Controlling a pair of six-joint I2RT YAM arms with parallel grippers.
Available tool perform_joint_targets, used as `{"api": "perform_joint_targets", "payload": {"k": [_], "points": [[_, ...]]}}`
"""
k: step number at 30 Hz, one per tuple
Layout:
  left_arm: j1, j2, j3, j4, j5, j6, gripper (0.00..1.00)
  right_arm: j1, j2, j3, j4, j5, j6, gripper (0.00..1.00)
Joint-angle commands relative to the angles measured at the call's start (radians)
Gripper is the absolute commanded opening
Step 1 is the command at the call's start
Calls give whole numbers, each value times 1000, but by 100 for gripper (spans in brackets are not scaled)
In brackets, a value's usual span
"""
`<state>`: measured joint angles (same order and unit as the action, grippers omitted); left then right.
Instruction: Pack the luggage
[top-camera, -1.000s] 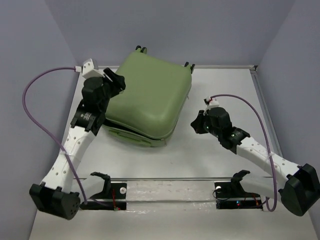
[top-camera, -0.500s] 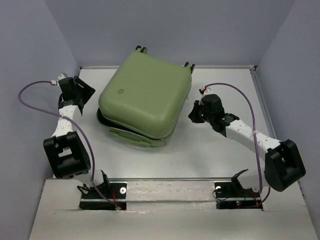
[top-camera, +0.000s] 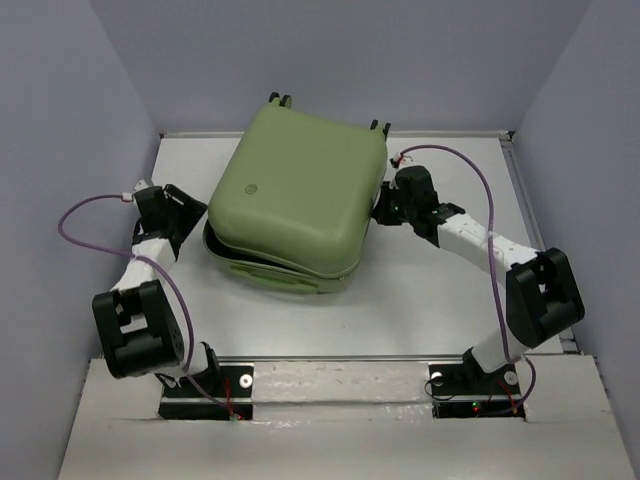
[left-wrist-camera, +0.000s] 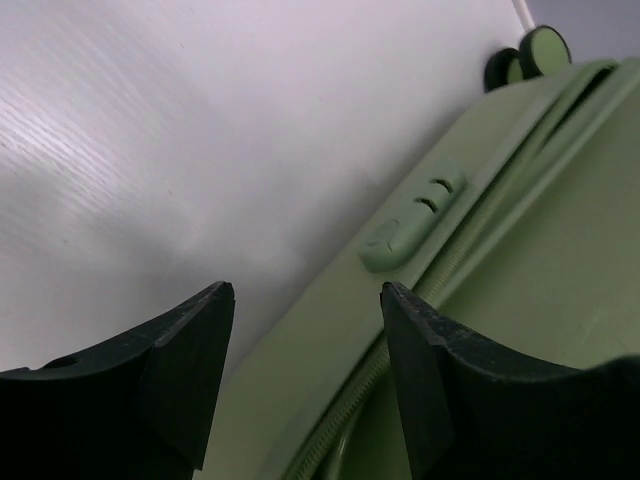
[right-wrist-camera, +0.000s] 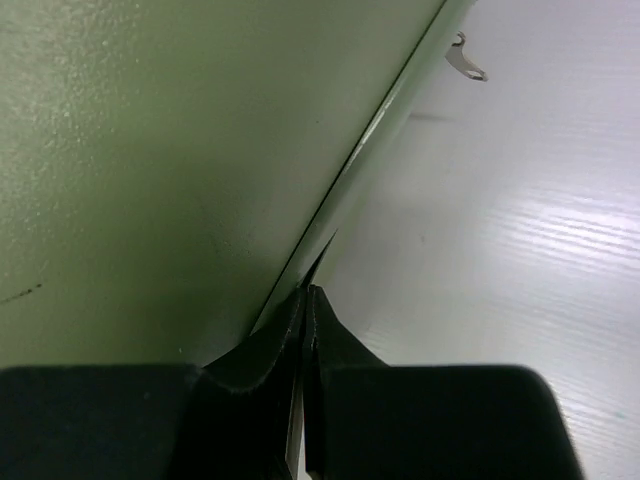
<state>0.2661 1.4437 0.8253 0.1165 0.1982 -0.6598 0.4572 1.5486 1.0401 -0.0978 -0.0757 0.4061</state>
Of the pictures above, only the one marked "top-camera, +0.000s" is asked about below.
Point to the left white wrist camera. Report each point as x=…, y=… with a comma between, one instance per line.
x=141, y=185

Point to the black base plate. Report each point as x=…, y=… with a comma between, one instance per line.
x=220, y=395
x=496, y=395

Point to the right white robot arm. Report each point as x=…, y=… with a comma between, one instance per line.
x=541, y=297

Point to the green hard-shell suitcase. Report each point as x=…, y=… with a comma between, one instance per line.
x=292, y=208

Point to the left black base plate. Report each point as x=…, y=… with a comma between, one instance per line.
x=220, y=395

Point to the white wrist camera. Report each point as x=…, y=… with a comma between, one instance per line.
x=400, y=161
x=141, y=185

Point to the white front cover board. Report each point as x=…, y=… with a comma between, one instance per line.
x=570, y=433

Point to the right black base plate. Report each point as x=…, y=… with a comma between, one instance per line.
x=496, y=395

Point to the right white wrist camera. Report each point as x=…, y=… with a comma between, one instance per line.
x=400, y=161

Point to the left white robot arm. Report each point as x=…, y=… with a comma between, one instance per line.
x=137, y=328

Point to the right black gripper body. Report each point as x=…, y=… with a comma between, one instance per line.
x=405, y=210

